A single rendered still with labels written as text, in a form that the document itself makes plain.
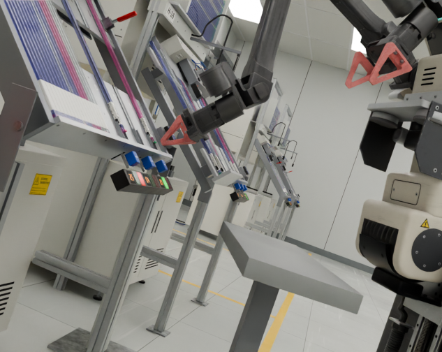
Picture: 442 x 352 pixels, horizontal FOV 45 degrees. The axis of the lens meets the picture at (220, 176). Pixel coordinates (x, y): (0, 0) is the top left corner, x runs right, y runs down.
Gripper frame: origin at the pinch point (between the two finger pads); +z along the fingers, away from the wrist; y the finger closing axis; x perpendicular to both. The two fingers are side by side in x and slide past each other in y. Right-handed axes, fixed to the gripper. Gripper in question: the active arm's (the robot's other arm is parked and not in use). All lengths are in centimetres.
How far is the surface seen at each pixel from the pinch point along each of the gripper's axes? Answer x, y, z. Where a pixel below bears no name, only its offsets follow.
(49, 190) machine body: -10, -27, 45
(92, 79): -20.5, 3.6, 8.7
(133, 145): -2.1, 1.8, 6.7
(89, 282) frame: 19, -31, 47
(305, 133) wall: -105, -771, -36
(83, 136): -2.0, 24.0, 8.4
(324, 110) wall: -126, -771, -81
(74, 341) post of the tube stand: 34, -56, 73
